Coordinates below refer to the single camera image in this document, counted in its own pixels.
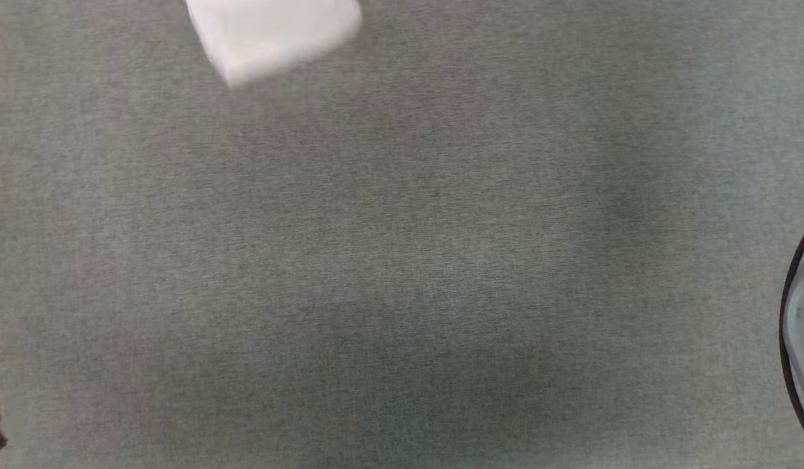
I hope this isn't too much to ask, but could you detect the white folded cloth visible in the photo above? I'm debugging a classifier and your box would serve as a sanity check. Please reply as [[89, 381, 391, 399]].
[[183, 0, 364, 89]]

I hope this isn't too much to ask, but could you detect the grey fabric sofa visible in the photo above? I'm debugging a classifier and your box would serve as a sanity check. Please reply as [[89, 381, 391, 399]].
[[0, 0, 804, 469]]

